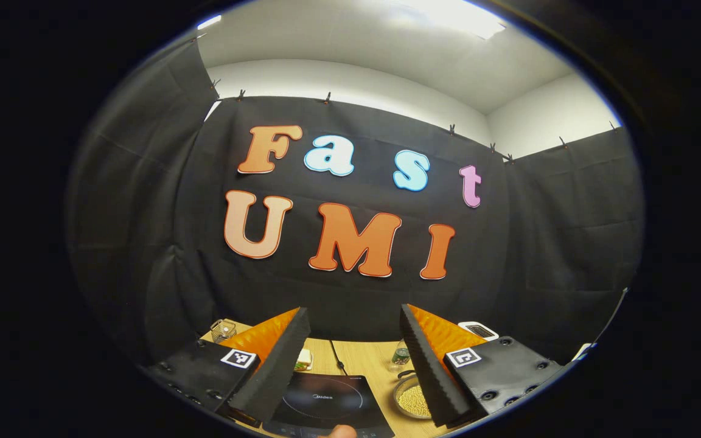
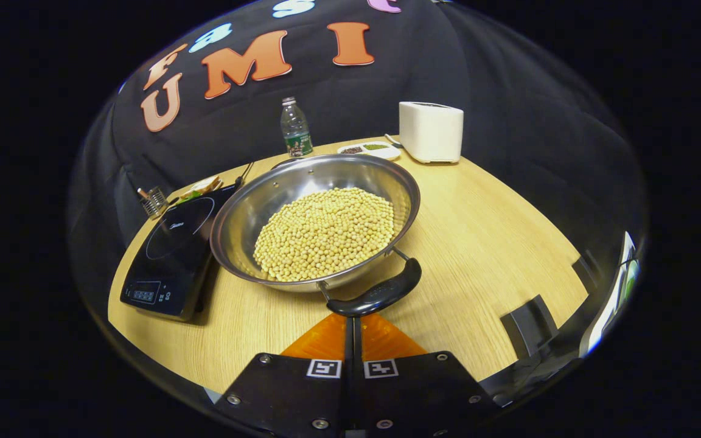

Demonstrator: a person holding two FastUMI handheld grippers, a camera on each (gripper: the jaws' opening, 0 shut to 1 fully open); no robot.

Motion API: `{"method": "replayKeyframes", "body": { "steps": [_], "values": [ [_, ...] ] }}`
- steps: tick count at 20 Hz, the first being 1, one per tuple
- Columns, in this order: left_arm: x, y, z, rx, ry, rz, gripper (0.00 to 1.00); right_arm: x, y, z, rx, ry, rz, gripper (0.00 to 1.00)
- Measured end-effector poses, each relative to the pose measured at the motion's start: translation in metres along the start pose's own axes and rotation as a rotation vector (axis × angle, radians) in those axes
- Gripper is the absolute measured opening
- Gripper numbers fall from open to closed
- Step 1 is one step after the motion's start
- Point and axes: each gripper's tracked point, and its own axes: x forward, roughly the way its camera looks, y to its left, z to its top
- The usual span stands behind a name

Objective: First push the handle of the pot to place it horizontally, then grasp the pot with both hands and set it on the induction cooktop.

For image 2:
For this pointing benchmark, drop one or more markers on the black induction cooktop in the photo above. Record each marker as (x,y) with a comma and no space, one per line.
(174,255)

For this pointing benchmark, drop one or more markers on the black chair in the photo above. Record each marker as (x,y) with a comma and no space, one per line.
(586,271)
(530,325)

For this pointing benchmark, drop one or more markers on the small pile of green beans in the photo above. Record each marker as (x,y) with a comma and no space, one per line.
(376,146)

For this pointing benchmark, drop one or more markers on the clear plastic water bottle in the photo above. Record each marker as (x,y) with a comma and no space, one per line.
(296,131)

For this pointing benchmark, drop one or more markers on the white toaster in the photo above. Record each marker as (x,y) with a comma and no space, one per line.
(431,134)

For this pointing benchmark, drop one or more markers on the pile of yellow soybeans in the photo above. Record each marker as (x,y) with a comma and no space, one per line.
(326,234)

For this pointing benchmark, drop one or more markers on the white divided plate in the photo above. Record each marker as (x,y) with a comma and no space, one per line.
(392,152)

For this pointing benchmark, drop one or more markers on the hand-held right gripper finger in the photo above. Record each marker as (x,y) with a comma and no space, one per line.
(348,389)
(359,389)

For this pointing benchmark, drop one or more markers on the bright screen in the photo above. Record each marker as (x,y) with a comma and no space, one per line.
(615,298)

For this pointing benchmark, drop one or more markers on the small pile of red beans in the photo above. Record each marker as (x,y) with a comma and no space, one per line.
(352,149)

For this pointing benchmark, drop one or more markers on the sandwich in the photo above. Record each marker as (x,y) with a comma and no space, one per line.
(201,187)

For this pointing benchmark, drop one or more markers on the stainless steel pot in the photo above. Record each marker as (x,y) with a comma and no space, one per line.
(302,182)

